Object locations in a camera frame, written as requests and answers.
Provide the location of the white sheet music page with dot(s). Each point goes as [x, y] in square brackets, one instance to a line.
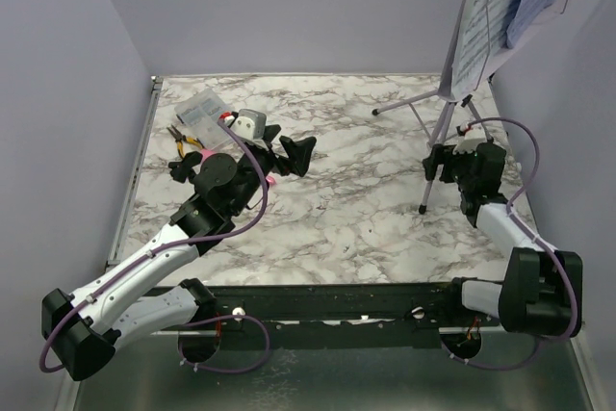
[481, 35]

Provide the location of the clear plastic compartment box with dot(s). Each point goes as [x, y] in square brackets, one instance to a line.
[199, 114]

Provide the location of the lilac music stand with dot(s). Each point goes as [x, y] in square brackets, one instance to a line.
[439, 134]

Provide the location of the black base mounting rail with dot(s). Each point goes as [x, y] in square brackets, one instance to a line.
[347, 316]

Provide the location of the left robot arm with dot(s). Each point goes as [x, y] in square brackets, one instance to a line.
[84, 329]

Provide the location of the black microphone desk stand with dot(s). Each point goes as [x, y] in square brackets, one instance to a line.
[183, 170]

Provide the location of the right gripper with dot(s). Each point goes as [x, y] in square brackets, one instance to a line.
[441, 164]

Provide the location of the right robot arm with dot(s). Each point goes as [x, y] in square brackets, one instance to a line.
[510, 238]

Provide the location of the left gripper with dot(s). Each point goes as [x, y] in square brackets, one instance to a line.
[298, 153]

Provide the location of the aluminium extrusion frame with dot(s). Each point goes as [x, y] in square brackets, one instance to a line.
[96, 145]

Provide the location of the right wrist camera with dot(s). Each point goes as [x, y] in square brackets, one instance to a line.
[471, 136]

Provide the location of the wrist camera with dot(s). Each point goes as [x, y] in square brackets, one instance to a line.
[249, 125]
[471, 136]

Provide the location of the pink toy microphone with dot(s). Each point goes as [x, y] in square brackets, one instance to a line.
[206, 153]

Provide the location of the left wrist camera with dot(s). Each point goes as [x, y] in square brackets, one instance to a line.
[249, 125]

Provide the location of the yellow handled pliers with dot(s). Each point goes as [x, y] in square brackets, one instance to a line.
[181, 139]

